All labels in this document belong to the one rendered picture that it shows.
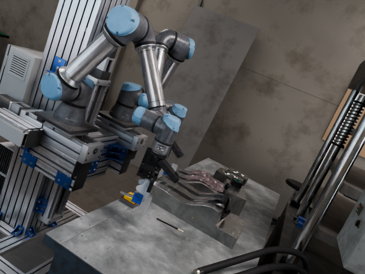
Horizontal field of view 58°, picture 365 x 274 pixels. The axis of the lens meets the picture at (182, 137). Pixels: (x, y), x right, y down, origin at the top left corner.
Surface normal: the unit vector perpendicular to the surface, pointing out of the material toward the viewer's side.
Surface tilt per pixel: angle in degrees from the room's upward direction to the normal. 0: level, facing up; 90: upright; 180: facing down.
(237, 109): 90
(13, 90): 90
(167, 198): 90
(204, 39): 72
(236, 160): 90
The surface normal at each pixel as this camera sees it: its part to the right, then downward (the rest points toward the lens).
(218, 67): -0.20, -0.20
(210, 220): -0.36, 0.07
